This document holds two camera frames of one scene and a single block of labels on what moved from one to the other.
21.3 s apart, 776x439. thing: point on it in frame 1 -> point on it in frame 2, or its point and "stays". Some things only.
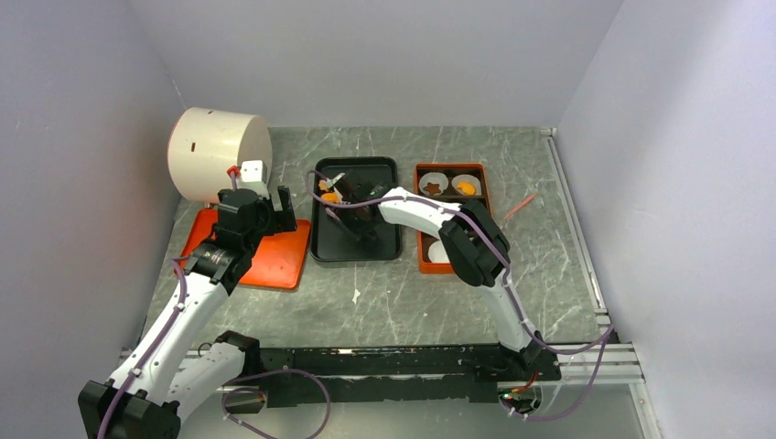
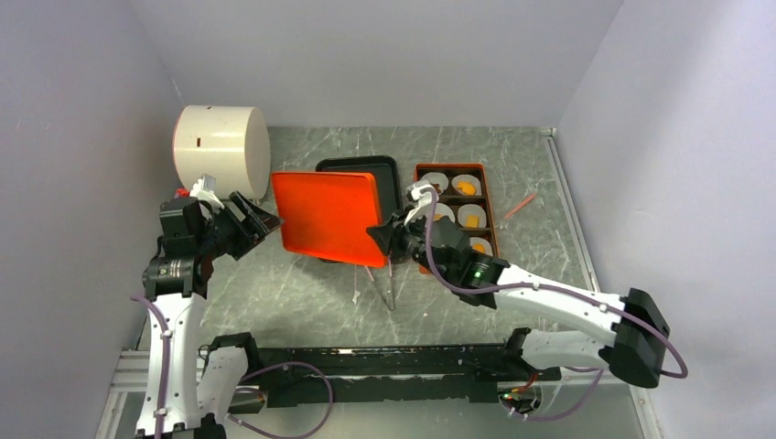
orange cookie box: (452, 183) stays
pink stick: (526, 200) stays
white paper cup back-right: (467, 177) stays
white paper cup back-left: (434, 177) stays
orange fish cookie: (467, 187) stays
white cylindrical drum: (206, 142) stays
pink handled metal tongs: (341, 224) -> (386, 292)
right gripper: (359, 230) -> (383, 234)
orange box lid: (278, 260) -> (327, 216)
